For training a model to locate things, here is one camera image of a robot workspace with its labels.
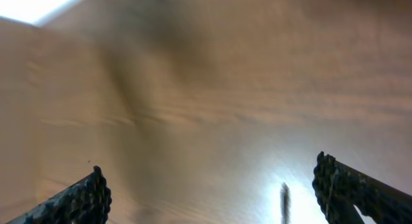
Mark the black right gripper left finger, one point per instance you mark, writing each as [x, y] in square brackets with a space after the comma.
[87, 201]

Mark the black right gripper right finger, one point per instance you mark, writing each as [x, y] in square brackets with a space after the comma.
[345, 194]

